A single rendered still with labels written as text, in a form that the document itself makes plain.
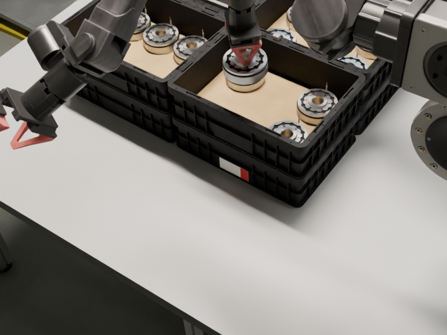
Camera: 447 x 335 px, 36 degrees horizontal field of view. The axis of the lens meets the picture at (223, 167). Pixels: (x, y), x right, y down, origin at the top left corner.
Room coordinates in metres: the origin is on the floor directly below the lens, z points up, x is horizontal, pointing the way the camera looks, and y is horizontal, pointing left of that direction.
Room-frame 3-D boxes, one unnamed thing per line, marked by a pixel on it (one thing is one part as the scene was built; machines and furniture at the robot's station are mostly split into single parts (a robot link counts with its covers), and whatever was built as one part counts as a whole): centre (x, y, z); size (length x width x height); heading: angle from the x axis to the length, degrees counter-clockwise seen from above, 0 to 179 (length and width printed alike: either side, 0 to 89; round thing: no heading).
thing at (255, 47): (1.20, -0.07, 1.09); 0.07 x 0.07 x 0.09; 6
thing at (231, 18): (1.21, -0.06, 1.16); 0.10 x 0.07 x 0.07; 6
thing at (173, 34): (1.57, 0.15, 0.86); 0.10 x 0.10 x 0.01
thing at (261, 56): (1.21, -0.07, 1.04); 0.10 x 0.10 x 0.01
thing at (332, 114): (1.26, -0.12, 0.92); 0.40 x 0.30 x 0.02; 51
